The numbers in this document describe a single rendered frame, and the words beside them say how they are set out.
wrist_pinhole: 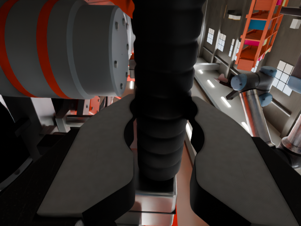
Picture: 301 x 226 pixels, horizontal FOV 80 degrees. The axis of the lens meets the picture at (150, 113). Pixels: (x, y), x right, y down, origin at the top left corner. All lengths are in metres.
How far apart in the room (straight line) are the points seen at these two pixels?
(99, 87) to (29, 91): 0.10
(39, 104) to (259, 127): 0.84
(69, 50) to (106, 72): 0.05
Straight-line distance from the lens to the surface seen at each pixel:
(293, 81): 0.77
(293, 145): 1.01
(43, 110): 0.38
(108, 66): 0.23
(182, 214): 6.57
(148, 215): 0.17
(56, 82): 0.26
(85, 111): 0.54
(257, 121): 0.95
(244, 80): 0.95
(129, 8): 0.67
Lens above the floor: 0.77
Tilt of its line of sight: 33 degrees up
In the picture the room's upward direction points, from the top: 179 degrees counter-clockwise
